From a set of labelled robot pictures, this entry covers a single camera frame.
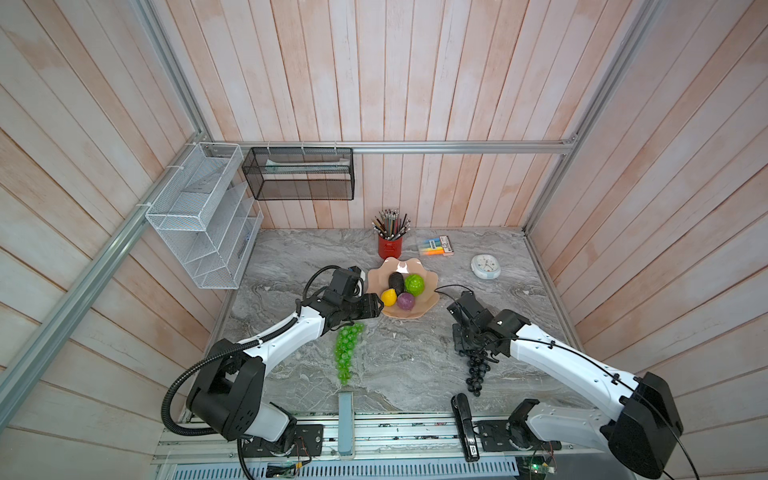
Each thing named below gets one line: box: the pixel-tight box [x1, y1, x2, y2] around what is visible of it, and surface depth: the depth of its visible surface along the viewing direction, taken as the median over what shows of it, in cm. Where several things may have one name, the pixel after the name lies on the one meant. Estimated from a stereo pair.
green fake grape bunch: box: [335, 322, 365, 386], surface depth 87 cm
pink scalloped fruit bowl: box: [402, 258, 440, 319], surface depth 103 cm
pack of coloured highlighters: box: [420, 235, 454, 257], surface depth 116 cm
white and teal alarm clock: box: [471, 254, 501, 280], surface depth 109 cm
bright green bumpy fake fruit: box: [404, 274, 425, 297], surface depth 97 cm
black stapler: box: [451, 392, 480, 463], surface depth 74 cm
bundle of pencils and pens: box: [371, 209, 411, 240], surface depth 106 cm
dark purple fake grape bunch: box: [459, 350, 491, 397], surface depth 83 cm
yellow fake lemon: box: [381, 288, 397, 307], surface depth 97 cm
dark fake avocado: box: [388, 271, 405, 297], surface depth 102 cm
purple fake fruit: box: [397, 292, 415, 311], surface depth 97 cm
